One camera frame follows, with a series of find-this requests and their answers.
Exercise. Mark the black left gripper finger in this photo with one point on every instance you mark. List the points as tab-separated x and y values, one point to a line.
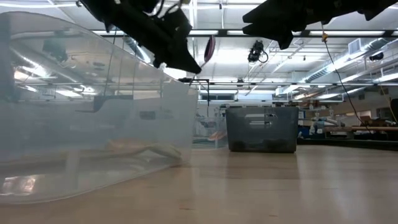
172	60
188	57

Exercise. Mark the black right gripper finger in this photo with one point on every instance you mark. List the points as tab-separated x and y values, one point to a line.
267	29
264	15

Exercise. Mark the clear plastic bin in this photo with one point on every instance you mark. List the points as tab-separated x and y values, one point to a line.
206	124
93	124

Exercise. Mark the gold metal spoon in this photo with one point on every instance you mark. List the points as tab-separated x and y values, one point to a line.
130	145

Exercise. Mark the white air vent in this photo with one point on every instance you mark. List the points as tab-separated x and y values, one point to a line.
354	46

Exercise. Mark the black ceiling speaker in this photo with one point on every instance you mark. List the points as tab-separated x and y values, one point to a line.
376	56

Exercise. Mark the grey translucent plastic bin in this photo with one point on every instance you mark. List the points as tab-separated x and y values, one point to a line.
262	137

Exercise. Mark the wooden workbench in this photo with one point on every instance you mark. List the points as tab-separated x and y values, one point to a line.
373	128

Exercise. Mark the black ceiling-mounted camera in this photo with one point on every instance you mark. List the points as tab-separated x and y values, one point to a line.
256	53

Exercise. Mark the silver ventilation duct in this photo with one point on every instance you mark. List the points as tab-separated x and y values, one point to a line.
382	45

